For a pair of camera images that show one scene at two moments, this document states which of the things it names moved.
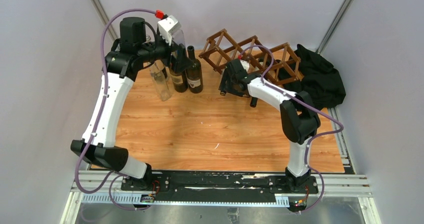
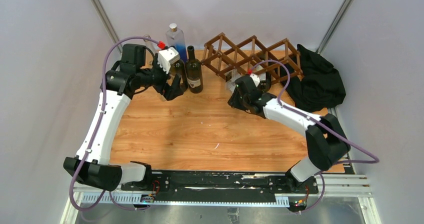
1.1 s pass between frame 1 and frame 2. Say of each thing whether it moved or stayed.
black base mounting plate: stayed
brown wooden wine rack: stayed
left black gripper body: moved
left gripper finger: moved
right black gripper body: moved
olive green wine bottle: stayed
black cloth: stayed
